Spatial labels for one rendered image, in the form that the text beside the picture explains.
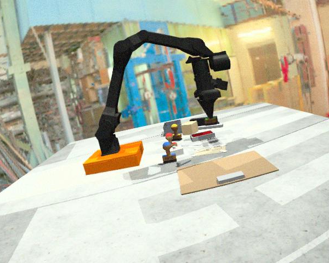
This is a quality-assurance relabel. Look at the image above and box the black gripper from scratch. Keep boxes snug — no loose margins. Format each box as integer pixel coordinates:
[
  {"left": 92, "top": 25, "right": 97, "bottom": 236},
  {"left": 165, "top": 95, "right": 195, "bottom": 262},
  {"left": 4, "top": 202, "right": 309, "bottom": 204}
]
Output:
[{"left": 194, "top": 73, "right": 221, "bottom": 118}]

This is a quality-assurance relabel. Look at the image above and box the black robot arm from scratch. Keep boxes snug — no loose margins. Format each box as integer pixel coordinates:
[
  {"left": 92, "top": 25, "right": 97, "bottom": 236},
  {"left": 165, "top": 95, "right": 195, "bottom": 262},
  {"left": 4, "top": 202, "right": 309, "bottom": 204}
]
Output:
[{"left": 95, "top": 30, "right": 231, "bottom": 156}]

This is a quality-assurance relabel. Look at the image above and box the wooden rubber stamp with yellow knob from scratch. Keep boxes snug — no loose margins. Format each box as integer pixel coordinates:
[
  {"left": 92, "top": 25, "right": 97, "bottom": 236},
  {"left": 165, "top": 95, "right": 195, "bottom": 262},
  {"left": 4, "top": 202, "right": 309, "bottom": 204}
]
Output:
[{"left": 171, "top": 124, "right": 182, "bottom": 141}]

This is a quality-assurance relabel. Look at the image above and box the red ink pad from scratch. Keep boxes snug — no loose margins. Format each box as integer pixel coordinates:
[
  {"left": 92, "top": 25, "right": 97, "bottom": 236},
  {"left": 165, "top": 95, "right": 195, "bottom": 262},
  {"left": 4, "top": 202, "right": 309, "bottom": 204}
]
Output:
[{"left": 190, "top": 130, "right": 215, "bottom": 142}]

